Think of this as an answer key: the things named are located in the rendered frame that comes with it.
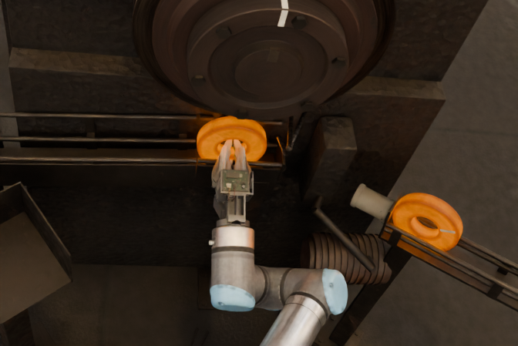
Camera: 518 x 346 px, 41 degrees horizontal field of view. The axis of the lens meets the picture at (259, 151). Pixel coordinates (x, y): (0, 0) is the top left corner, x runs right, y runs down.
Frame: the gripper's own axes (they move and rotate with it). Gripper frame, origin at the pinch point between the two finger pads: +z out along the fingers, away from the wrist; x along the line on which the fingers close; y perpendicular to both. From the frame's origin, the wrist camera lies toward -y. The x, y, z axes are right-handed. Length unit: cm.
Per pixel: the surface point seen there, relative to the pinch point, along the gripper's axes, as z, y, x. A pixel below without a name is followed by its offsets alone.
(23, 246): -23.6, -7.1, 43.5
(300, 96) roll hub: -1.5, 32.0, -7.5
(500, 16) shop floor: 110, -114, -144
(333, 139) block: 0.3, 5.6, -21.9
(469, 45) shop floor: 89, -107, -123
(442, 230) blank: -19, 5, -47
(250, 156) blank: -2.1, -2.7, -4.8
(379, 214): -14.6, -2.3, -34.9
